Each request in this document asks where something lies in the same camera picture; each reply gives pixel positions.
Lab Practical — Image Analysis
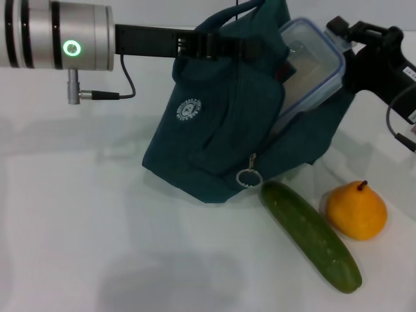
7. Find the grey right arm cable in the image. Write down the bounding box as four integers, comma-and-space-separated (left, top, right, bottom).
386, 86, 416, 153

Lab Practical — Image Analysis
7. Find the green cucumber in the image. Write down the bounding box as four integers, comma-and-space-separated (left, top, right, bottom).
259, 180, 363, 294

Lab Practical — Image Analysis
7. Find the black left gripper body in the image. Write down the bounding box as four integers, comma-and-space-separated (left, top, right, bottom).
114, 23, 196, 60

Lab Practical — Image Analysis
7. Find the grey left arm cable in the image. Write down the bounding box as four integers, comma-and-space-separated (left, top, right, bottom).
81, 55, 137, 100

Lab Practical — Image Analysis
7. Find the orange yellow pear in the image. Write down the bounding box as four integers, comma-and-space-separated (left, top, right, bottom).
326, 180, 388, 241

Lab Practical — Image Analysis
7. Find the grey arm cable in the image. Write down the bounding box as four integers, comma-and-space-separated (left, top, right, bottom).
386, 86, 416, 153
81, 55, 137, 100

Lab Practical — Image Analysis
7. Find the dark blue insulated lunch bag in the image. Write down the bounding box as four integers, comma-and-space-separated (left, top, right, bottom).
142, 0, 350, 205

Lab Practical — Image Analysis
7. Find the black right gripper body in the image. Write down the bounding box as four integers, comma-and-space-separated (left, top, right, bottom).
343, 21, 416, 125

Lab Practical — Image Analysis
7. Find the clear plastic food container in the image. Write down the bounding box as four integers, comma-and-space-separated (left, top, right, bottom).
268, 18, 354, 137

